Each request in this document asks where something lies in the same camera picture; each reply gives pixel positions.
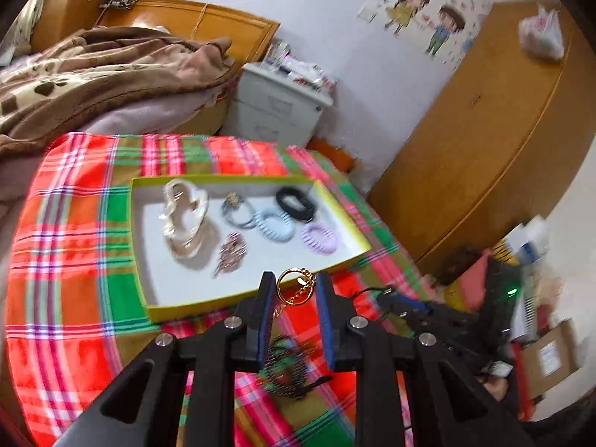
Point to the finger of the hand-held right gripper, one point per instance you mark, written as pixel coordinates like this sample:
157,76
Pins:
409,306
405,321

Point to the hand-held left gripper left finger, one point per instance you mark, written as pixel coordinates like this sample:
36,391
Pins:
264,326

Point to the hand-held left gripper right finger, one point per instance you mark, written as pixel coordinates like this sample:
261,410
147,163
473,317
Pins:
326,330

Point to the yellow-green shallow cardboard box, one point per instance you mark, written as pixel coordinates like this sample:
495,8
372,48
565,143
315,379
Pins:
195,288

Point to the rhinestone hair ornament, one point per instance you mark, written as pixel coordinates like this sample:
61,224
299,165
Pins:
230,251

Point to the pink container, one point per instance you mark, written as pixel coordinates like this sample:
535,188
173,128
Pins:
470,284

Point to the dark bag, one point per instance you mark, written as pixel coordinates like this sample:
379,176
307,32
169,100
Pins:
458,263

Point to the brown cardboard box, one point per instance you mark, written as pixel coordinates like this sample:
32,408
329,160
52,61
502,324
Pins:
549,358

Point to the stack of books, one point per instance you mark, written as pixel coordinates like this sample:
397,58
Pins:
526,242

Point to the beige hair claw clip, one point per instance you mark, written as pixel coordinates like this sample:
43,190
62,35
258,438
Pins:
179,247

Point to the black wristband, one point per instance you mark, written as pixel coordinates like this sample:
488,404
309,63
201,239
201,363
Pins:
285,206

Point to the wooden wardrobe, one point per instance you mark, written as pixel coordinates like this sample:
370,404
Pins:
465,149

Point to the orange box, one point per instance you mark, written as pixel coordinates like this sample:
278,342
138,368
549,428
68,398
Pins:
333,153

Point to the red green plaid tablecloth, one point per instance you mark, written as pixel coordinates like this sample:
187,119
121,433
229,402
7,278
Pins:
70,288

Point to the white nightstand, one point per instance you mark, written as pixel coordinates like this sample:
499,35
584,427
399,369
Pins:
270,107

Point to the clutter of small toiletries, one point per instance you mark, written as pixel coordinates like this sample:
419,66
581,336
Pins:
298,72

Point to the white plastic bag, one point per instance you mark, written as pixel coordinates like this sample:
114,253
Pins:
542,37

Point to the brown patterned blanket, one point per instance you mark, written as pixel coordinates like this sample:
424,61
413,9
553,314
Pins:
93,79

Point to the wooden headboard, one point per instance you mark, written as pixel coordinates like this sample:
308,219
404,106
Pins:
223,28

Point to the power strip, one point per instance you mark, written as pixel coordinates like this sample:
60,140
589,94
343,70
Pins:
118,2

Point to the wooden door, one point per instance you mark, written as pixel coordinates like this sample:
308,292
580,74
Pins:
74,0

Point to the pale floral curtain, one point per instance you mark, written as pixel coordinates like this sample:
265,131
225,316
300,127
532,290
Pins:
23,28

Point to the cartoon wall poster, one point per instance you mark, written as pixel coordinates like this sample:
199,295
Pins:
405,4

